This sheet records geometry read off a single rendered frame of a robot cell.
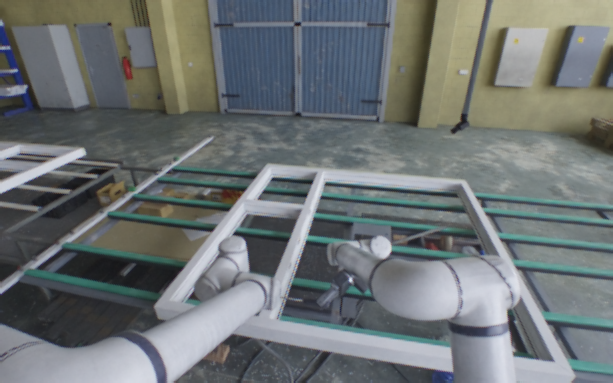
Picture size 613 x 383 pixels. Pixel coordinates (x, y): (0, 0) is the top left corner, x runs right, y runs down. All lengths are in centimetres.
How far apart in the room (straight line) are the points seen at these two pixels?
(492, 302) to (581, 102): 799
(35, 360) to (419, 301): 58
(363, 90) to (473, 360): 686
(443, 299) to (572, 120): 809
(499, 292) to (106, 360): 66
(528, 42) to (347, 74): 354
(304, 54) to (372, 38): 149
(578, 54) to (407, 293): 762
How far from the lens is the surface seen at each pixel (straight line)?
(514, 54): 762
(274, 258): 203
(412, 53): 736
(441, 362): 126
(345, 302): 181
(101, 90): 1031
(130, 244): 235
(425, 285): 66
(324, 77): 738
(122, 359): 46
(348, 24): 721
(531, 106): 818
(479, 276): 71
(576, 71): 814
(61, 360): 46
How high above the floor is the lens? 189
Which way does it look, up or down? 28 degrees down
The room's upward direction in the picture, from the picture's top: straight up
